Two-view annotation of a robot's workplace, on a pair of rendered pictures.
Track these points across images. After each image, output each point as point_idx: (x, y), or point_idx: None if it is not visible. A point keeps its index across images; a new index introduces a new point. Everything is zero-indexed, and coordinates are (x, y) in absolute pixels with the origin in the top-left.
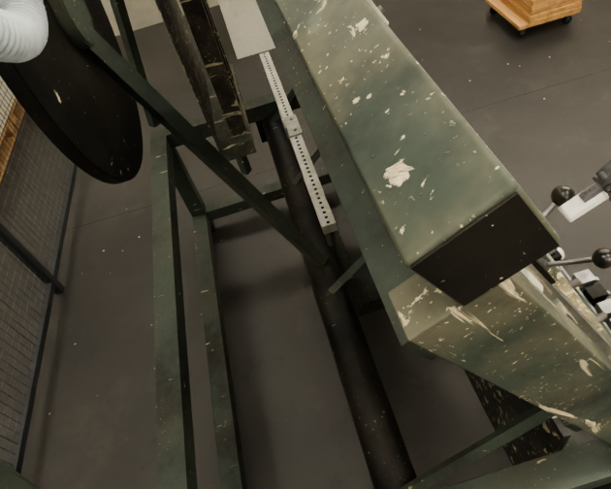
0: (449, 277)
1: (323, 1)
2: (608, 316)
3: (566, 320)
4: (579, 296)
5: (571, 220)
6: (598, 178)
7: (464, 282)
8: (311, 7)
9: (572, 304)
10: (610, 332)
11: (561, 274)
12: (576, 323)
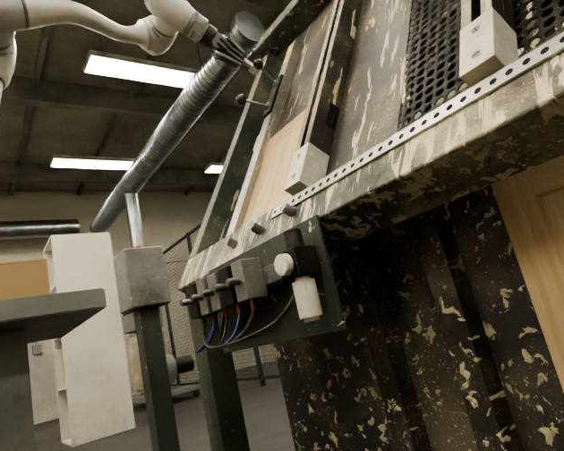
0: None
1: None
2: (226, 240)
3: (254, 86)
4: (252, 244)
5: (254, 74)
6: (243, 55)
7: None
8: None
9: (255, 157)
10: (223, 263)
11: (270, 209)
12: (252, 150)
